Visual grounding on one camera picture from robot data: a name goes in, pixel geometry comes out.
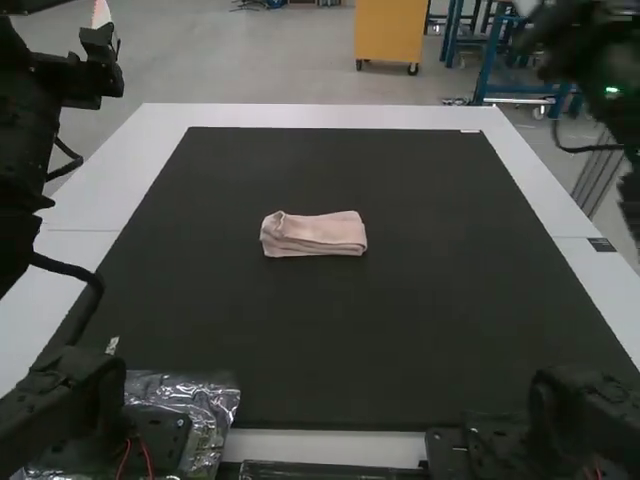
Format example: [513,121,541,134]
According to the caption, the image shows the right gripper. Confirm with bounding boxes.
[512,0,602,82]

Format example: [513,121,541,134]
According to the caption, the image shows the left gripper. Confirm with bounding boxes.
[58,0,126,110]

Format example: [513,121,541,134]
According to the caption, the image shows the pale towel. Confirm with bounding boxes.
[259,209,370,260]

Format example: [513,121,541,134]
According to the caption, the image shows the yellow wheeled cabinet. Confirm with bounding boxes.
[354,0,430,77]

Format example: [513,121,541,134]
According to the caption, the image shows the black mat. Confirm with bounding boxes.
[27,126,640,432]

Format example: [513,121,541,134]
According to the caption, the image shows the blue metal cart frame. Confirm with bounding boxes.
[438,0,507,70]
[471,13,585,122]

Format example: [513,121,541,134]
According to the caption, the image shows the black cable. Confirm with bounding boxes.
[46,134,85,183]
[29,251,107,347]
[548,118,633,155]

